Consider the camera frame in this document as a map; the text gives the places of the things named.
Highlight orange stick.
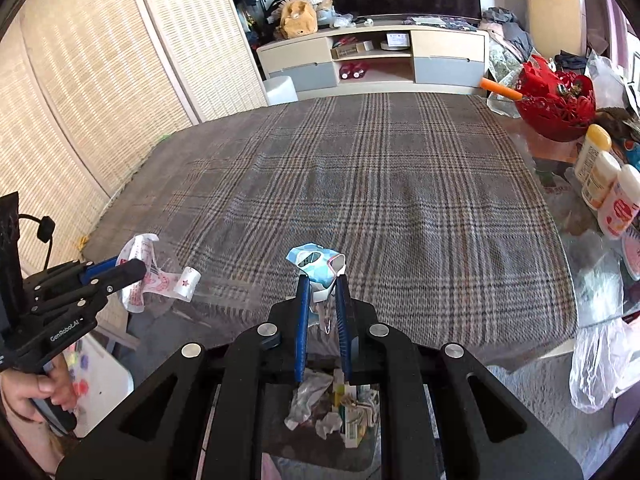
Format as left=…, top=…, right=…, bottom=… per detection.
left=480, top=77, right=524, bottom=101

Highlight white pink print bottle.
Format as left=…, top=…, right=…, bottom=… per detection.
left=597, top=164, right=640, bottom=241

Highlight yellow printed paper wrappers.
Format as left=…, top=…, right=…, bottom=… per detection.
left=332, top=367, right=381, bottom=449

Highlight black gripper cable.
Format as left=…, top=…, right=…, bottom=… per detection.
left=17, top=214, right=55, bottom=272

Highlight white colourful toy board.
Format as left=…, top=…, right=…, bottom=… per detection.
left=64, top=334, right=134, bottom=433

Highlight yellow cap lotion bottle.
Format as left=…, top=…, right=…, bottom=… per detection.
left=574, top=125, right=614, bottom=187

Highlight cream lotion bottle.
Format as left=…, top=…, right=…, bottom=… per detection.
left=581, top=151, right=622, bottom=211

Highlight person's left hand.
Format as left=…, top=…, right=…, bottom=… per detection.
left=0, top=357, right=77, bottom=426

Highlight pile of clothes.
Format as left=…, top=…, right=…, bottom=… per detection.
left=479, top=7, right=534, bottom=63

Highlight dark grey trash bin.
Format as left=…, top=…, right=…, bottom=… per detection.
left=260, top=350, right=384, bottom=474

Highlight beige grey television cabinet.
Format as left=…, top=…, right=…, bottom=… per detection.
left=256, top=25, right=490, bottom=97

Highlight clear plastic bag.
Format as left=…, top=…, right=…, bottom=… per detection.
left=569, top=310, right=640, bottom=415

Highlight yellow plush toy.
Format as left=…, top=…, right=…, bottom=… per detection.
left=279, top=0, right=319, bottom=41

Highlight woven sliding door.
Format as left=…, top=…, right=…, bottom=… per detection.
left=0, top=0, right=197, bottom=283
left=131, top=0, right=269, bottom=122

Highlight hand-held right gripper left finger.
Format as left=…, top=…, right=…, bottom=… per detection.
left=55, top=274, right=313, bottom=480

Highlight small crumpled white paper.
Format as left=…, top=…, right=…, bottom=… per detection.
left=315, top=410, right=346, bottom=442

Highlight red plastic basket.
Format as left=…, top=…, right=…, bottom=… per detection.
left=515, top=55, right=597, bottom=142

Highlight clear plastic wrapper red print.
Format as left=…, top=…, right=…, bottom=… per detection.
left=120, top=232, right=263, bottom=316

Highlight person's left forearm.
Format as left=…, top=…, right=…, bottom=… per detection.
left=0, top=412, right=68, bottom=480

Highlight beige standing air conditioner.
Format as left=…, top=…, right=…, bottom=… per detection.
left=522, top=0, right=584, bottom=57

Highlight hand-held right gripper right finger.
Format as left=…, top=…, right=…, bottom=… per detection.
left=334, top=273, right=585, bottom=480

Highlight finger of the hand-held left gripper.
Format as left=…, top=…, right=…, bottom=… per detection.
left=80, top=256, right=122, bottom=282
left=92, top=258, right=148, bottom=297

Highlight white printed drink carton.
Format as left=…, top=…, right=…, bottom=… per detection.
left=286, top=242, right=347, bottom=320

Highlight grey plaid blanket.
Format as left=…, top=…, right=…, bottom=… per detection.
left=82, top=92, right=578, bottom=361

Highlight beige round table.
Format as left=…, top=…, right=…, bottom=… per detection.
left=480, top=95, right=640, bottom=376

